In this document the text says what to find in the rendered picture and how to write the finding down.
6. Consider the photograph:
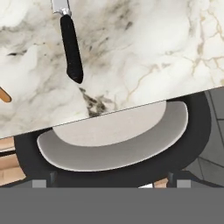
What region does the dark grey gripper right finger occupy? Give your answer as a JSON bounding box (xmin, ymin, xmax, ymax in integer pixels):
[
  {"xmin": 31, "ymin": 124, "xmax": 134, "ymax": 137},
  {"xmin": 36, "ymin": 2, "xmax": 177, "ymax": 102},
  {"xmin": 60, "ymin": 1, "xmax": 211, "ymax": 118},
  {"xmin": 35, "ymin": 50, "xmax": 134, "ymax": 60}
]
[{"xmin": 166, "ymin": 171, "xmax": 218, "ymax": 189}]

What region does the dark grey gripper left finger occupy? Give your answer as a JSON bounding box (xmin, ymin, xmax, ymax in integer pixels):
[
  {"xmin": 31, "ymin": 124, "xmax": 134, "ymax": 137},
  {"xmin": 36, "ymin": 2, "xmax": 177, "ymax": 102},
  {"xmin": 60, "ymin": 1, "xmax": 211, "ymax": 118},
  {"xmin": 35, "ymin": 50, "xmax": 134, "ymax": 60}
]
[{"xmin": 11, "ymin": 171, "xmax": 59, "ymax": 189}]

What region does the light wood open drawer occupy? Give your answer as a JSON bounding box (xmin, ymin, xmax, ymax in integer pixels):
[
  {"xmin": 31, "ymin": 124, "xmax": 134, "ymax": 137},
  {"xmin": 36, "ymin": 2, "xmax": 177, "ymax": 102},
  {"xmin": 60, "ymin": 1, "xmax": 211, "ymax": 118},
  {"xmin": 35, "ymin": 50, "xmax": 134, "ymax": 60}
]
[{"xmin": 0, "ymin": 136, "xmax": 28, "ymax": 187}]

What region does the black-handled metal knife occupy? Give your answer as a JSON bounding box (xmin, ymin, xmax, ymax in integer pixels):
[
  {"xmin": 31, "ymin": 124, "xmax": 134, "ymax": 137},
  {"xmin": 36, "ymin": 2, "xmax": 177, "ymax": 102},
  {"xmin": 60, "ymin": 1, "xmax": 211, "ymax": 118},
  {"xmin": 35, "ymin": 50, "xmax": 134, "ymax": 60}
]
[{"xmin": 50, "ymin": 0, "xmax": 85, "ymax": 85}]

